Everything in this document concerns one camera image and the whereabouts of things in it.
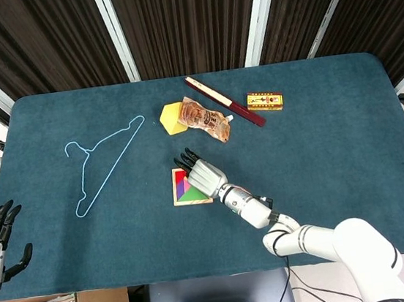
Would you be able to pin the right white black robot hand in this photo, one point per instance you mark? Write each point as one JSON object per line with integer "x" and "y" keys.
{"x": 207, "y": 178}

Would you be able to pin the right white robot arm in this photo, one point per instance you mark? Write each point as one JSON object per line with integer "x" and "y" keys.
{"x": 308, "y": 239}

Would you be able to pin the green triangle tangram piece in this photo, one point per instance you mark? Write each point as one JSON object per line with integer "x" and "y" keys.
{"x": 191, "y": 196}

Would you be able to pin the red triangle tangram piece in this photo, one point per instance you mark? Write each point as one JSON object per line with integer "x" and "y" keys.
{"x": 179, "y": 177}

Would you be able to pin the tangram puzzle tray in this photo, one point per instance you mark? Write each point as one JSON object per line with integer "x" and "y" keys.
{"x": 175, "y": 198}

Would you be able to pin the brown snack pouch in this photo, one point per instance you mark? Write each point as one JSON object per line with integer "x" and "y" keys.
{"x": 202, "y": 119}

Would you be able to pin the yellow hexagonal block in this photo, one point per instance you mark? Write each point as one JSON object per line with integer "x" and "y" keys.
{"x": 170, "y": 119}

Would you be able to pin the dark red folding fan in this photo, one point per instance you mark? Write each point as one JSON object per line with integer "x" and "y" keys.
{"x": 241, "y": 111}

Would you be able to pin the yellow red small box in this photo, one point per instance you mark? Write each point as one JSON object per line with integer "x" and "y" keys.
{"x": 265, "y": 101}

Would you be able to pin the blue table cloth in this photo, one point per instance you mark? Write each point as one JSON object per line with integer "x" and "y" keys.
{"x": 124, "y": 241}

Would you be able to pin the grey blue chair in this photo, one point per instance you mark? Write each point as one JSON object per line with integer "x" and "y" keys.
{"x": 220, "y": 299}

